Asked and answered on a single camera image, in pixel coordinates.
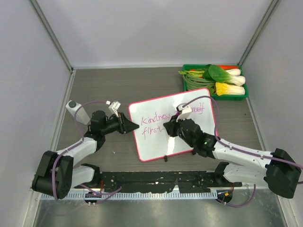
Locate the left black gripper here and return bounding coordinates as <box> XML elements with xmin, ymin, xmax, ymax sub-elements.
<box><xmin>101</xmin><ymin>113</ymin><xmax>139</xmax><ymax>135</ymax></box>

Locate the pink framed whiteboard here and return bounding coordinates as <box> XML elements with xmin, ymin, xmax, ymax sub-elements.
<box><xmin>128</xmin><ymin>88</ymin><xmax>215</xmax><ymax>162</ymax></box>

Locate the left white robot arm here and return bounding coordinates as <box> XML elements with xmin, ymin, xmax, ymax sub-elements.
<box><xmin>32</xmin><ymin>111</ymin><xmax>139</xmax><ymax>200</ymax></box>

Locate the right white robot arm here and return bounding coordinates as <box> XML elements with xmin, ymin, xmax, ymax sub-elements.
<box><xmin>163</xmin><ymin>116</ymin><xmax>302</xmax><ymax>199</ymax></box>

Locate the green long beans bundle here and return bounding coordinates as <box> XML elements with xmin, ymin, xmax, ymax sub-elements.
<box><xmin>182</xmin><ymin>75</ymin><xmax>215</xmax><ymax>91</ymax></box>

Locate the yellow bok choy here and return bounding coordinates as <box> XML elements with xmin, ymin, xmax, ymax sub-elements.
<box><xmin>215</xmin><ymin>82</ymin><xmax>245</xmax><ymax>96</ymax></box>

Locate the green bok choy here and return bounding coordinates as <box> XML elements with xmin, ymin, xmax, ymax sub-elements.
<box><xmin>203</xmin><ymin>65</ymin><xmax>246</xmax><ymax>86</ymax></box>

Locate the green plastic tray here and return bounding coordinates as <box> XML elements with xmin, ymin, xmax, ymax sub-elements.
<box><xmin>179</xmin><ymin>64</ymin><xmax>249</xmax><ymax>100</ymax></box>

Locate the orange carrot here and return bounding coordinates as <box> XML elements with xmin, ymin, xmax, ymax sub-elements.
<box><xmin>218</xmin><ymin>65</ymin><xmax>239</xmax><ymax>70</ymax></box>

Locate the white bok choy back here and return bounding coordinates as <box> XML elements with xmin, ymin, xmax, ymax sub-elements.
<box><xmin>226</xmin><ymin>69</ymin><xmax>241</xmax><ymax>76</ymax></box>

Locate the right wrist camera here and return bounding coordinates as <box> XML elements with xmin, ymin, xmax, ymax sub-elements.
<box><xmin>176</xmin><ymin>104</ymin><xmax>192</xmax><ymax>122</ymax></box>

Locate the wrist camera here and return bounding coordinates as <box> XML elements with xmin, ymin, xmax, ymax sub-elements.
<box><xmin>106</xmin><ymin>101</ymin><xmax>121</xmax><ymax>116</ymax></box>
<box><xmin>176</xmin><ymin>104</ymin><xmax>192</xmax><ymax>122</ymax></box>

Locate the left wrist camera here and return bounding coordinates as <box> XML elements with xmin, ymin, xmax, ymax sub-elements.
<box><xmin>106</xmin><ymin>101</ymin><xmax>121</xmax><ymax>116</ymax></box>

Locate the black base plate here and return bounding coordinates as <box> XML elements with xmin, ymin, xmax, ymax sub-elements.
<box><xmin>84</xmin><ymin>171</ymin><xmax>242</xmax><ymax>193</ymax></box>

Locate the white slotted cable duct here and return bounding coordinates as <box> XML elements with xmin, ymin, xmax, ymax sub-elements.
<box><xmin>40</xmin><ymin>191</ymin><xmax>218</xmax><ymax>201</ymax></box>

